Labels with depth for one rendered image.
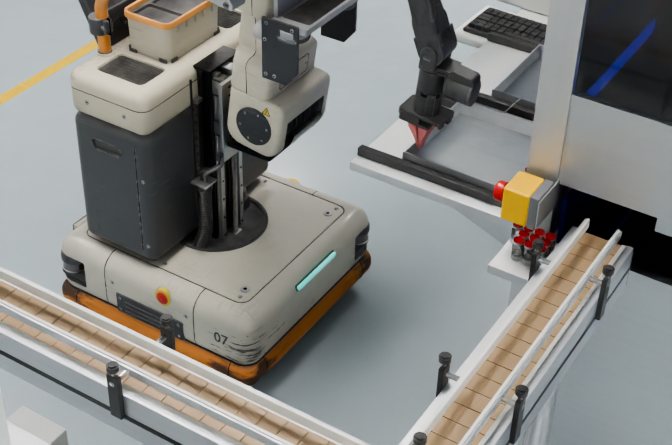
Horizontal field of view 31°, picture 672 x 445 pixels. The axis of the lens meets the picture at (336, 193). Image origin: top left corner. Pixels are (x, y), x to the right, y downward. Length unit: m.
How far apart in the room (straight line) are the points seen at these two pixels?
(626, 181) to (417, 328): 1.36
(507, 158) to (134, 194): 1.02
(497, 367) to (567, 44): 0.58
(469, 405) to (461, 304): 1.63
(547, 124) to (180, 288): 1.28
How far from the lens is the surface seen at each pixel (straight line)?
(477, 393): 2.00
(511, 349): 2.09
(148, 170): 3.08
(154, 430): 1.99
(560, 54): 2.21
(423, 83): 2.50
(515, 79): 2.93
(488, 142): 2.68
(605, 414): 2.63
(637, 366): 2.51
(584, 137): 2.27
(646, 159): 2.24
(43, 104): 4.55
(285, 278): 3.22
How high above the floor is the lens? 2.33
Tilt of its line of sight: 35 degrees down
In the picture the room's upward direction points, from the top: 2 degrees clockwise
